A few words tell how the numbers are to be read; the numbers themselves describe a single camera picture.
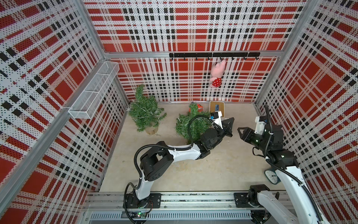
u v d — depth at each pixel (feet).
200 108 3.53
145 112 2.64
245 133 2.21
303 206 1.31
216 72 3.06
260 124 2.06
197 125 2.45
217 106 3.75
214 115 2.14
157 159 1.74
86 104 3.04
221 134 2.18
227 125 2.17
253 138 2.08
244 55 2.90
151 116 2.69
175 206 2.41
